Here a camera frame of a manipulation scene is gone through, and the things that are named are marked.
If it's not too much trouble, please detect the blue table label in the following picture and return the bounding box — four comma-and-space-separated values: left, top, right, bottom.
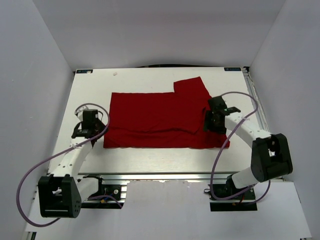
75, 69, 93, 74
224, 67, 242, 72

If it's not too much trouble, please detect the aluminium right side rail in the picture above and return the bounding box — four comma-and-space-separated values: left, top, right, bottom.
242, 66, 270, 132

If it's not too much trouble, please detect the right blue table label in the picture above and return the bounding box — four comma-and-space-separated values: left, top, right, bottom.
224, 67, 242, 72

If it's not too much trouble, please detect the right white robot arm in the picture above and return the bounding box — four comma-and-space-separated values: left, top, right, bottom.
204, 96, 293, 200

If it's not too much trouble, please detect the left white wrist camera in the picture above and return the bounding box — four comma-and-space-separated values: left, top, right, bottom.
74, 108, 85, 122

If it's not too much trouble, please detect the aluminium rail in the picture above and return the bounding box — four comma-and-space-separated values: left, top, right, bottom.
46, 172, 285, 181
242, 66, 270, 132

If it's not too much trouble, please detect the red t-shirt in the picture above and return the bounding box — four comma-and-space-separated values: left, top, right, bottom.
103, 77, 227, 149

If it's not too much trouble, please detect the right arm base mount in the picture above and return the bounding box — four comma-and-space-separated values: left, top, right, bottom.
203, 182, 258, 212

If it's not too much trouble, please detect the left blue table label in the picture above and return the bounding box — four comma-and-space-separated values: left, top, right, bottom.
75, 69, 93, 74

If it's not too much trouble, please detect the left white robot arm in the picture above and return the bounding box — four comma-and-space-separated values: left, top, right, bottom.
38, 106, 108, 218

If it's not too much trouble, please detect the aluminium front rail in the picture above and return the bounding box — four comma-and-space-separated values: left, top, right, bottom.
46, 172, 285, 181

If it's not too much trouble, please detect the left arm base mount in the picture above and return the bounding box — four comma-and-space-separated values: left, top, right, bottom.
76, 174, 127, 209

